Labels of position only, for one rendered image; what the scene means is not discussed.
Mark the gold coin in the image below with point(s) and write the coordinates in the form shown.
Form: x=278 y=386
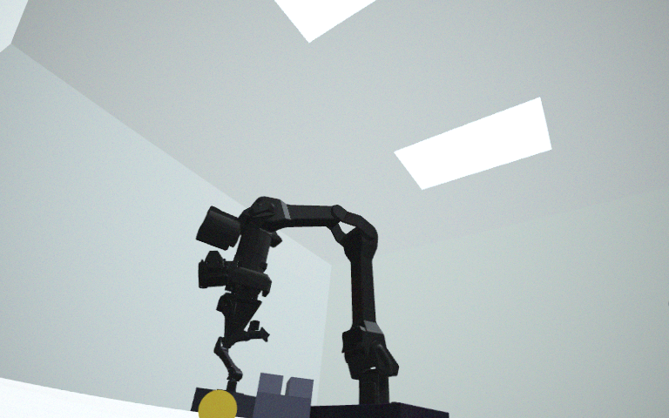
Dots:
x=218 y=404

